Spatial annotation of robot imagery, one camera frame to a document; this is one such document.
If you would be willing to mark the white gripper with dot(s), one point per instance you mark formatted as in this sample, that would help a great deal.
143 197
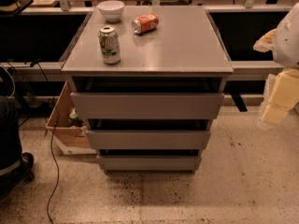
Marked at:
287 42

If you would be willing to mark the grey bottom drawer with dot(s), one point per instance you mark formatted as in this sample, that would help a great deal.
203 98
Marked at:
155 163

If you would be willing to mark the grey drawer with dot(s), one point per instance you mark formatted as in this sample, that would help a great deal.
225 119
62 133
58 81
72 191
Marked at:
155 163
147 105
148 139

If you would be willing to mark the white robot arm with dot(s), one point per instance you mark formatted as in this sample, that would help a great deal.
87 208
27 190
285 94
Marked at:
284 44

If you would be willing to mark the grey drawer cabinet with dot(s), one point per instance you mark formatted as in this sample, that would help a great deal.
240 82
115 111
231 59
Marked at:
110 81

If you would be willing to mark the grey middle drawer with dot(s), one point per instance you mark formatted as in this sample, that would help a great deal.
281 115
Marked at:
148 139

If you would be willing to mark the grey top drawer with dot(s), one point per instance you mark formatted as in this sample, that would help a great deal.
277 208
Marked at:
147 105

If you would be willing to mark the orange soda can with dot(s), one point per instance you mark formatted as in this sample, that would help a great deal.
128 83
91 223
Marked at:
145 23

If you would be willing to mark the green white soda can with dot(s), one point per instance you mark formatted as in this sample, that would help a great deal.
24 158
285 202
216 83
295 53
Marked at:
109 44

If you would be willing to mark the white bowl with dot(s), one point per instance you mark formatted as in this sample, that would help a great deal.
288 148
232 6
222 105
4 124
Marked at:
111 10

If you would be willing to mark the green bottle in box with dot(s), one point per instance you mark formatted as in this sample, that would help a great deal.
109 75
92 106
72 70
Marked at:
73 118

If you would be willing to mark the cardboard box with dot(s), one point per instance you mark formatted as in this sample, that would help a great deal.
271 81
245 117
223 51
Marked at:
70 138

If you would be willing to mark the grey metal rail frame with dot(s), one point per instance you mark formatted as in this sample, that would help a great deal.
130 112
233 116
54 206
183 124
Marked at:
51 45

